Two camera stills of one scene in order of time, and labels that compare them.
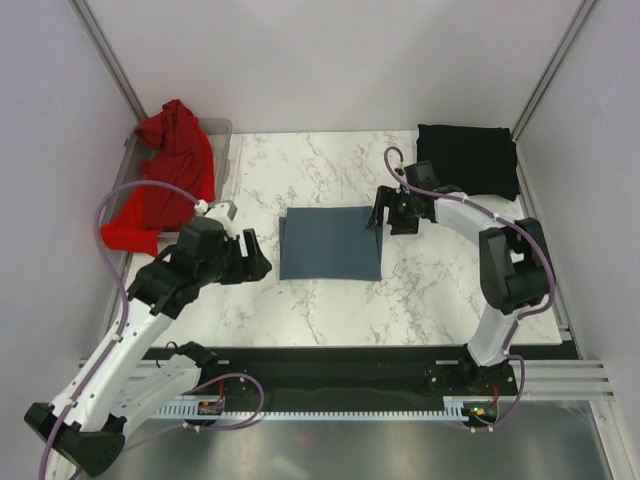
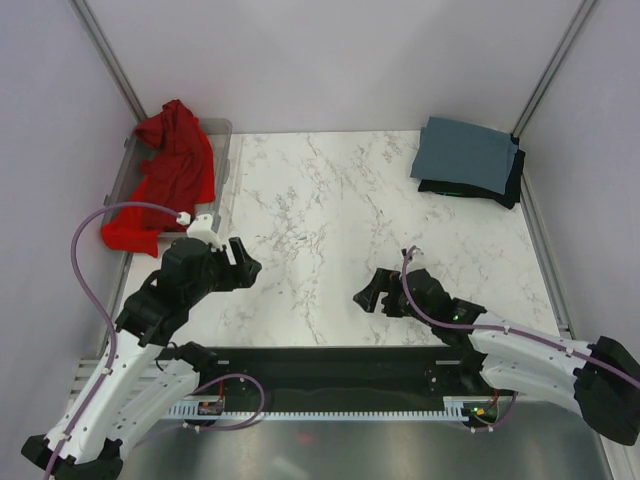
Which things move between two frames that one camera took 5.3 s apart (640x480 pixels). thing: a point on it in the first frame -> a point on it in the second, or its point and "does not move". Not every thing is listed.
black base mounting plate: [353, 373] does not move
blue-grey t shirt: [330, 243] -> [464, 153]
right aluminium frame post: [576, 22] does not move
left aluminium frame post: [119, 76] does not move
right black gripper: [383, 199] -> [385, 280]
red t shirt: [182, 154] does not move
